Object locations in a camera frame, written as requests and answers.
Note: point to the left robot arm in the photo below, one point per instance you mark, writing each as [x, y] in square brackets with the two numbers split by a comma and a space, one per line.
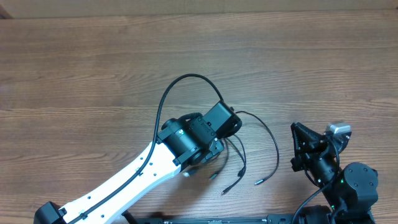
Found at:
[189, 140]

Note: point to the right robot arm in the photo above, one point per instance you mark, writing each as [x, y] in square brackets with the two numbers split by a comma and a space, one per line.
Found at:
[344, 195]

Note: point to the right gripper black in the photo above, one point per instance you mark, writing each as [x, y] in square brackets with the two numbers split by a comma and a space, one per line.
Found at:
[311, 148]

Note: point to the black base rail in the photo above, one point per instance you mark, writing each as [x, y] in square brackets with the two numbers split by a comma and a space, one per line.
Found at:
[269, 219]

